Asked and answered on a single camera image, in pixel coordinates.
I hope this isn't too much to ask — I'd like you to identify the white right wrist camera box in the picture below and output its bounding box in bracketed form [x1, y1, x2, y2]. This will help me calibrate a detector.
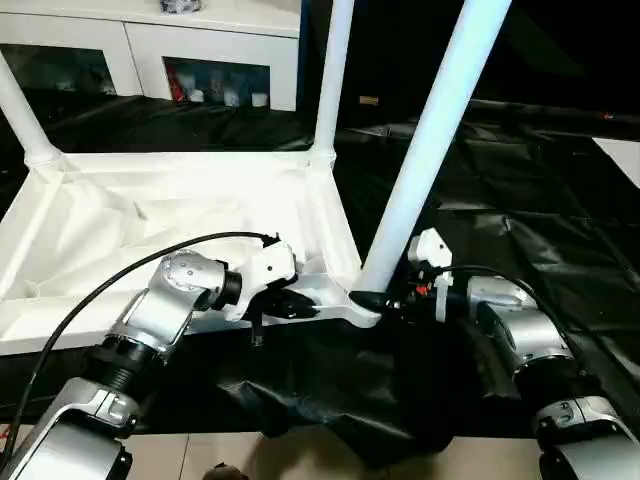
[408, 228, 454, 323]

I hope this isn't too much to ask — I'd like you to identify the white cabinet with glass doors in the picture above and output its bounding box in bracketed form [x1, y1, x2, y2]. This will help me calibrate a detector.
[0, 0, 303, 111]

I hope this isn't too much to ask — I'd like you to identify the white plastic table top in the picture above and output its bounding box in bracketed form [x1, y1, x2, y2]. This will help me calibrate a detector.
[0, 148, 383, 356]

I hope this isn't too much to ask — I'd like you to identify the black plastic mat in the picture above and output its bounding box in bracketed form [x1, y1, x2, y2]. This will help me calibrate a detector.
[0, 88, 640, 466]

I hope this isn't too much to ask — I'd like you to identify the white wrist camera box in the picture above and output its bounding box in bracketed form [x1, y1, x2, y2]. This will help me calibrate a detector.
[408, 228, 454, 323]
[228, 240, 297, 321]

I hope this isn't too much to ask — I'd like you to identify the long black bar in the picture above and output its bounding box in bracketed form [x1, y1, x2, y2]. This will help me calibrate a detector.
[470, 98, 640, 133]

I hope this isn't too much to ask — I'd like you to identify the black left camera cable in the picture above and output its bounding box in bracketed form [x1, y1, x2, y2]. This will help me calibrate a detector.
[0, 232, 281, 471]

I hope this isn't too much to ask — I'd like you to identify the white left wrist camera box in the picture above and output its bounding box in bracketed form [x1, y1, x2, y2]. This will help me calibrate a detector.
[228, 240, 297, 321]

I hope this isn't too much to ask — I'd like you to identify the grey object on cabinet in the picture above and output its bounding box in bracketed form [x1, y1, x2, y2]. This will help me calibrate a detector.
[160, 0, 204, 15]

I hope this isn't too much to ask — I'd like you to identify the white plastic table leg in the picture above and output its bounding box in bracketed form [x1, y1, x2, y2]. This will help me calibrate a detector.
[310, 0, 355, 166]
[355, 0, 513, 301]
[0, 50, 63, 169]

